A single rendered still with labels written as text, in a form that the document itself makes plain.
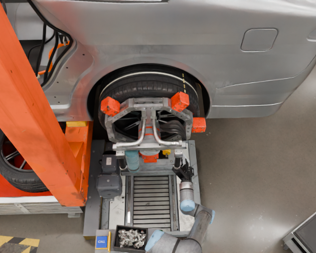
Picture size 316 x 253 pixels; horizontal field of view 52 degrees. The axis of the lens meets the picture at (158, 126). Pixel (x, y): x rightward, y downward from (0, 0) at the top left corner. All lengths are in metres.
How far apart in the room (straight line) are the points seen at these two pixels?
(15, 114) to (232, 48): 1.09
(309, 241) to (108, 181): 1.45
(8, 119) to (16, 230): 1.67
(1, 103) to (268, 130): 2.50
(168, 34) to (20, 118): 0.79
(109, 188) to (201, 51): 1.21
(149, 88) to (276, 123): 1.74
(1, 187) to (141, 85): 1.45
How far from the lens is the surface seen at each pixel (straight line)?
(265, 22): 1.69
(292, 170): 3.10
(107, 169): 2.47
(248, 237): 2.78
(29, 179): 2.45
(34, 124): 1.36
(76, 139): 2.29
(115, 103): 1.90
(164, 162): 2.65
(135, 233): 2.11
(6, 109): 1.30
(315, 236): 2.58
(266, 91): 2.10
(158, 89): 1.85
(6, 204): 2.60
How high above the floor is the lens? 2.62
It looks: 58 degrees down
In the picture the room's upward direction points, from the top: straight up
